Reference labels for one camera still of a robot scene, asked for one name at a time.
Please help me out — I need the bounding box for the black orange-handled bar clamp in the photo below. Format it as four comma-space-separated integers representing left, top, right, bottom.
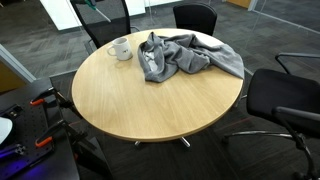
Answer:
29, 86, 83, 120
34, 119, 98, 151

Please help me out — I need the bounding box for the chrome table base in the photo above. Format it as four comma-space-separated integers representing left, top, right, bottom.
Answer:
133, 135, 192, 149

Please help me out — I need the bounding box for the grey crumpled cloth garment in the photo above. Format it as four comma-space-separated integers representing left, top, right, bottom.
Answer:
137, 31, 245, 84

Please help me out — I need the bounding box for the white printed ceramic mug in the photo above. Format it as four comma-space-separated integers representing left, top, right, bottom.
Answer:
106, 36, 134, 62

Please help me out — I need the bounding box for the green capped marker pen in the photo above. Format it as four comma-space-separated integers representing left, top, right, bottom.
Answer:
83, 0, 112, 23

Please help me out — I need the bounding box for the black mesh office chair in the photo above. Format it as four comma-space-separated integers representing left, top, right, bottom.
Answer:
69, 0, 141, 56
172, 2, 218, 37
222, 52, 320, 180

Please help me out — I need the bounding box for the black robot equipment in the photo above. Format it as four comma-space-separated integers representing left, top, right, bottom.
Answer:
0, 69, 114, 180

